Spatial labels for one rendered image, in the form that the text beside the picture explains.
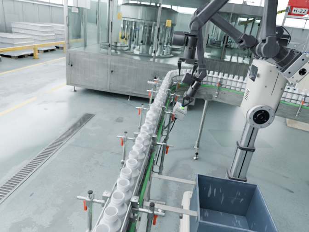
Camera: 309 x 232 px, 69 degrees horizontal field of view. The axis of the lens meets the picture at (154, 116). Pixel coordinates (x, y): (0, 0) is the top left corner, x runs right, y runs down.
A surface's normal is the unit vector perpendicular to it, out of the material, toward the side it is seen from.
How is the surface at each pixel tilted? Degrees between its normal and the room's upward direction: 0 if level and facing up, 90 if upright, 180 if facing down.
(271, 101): 101
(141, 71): 90
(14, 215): 0
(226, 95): 90
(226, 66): 90
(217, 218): 0
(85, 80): 89
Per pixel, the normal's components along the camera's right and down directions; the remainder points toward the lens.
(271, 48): -0.08, 0.30
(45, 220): 0.12, -0.92
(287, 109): -0.44, 0.29
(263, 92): -0.16, 0.53
